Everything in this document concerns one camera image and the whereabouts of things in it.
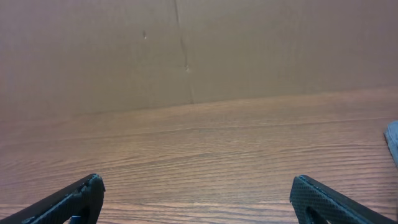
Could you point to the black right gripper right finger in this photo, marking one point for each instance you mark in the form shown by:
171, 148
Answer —
316, 203

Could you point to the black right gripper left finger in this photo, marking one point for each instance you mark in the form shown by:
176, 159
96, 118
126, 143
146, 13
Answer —
79, 202

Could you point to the grey shorts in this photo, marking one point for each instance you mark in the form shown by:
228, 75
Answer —
391, 136

